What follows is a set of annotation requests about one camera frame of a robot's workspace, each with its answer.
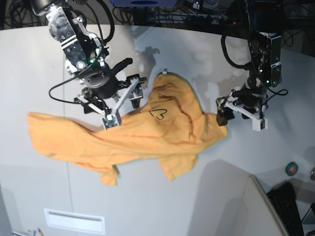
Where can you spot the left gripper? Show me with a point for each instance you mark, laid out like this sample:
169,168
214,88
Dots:
249,101

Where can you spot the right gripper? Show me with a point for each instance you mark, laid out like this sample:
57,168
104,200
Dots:
104,84

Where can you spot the orange t-shirt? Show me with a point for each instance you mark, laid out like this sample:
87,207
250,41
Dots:
171,127

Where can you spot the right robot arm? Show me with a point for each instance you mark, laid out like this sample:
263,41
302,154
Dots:
85,54

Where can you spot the green tape roll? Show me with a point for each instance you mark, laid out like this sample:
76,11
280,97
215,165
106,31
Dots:
291,169

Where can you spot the black keyboard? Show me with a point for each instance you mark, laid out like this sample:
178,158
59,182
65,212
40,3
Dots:
283,200

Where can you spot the metal knob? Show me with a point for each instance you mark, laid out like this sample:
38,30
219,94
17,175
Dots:
312,174

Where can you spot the white partition panel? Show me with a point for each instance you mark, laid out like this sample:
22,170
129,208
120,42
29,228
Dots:
263,218

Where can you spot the white recessed table tray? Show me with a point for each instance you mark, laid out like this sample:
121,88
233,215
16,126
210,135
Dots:
75,222

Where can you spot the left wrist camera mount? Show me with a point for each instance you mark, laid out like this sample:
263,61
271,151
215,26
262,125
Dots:
259,120

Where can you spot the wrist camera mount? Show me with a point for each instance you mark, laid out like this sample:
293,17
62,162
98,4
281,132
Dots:
259,120
108,109

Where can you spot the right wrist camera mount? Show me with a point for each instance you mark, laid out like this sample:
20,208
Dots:
108,109

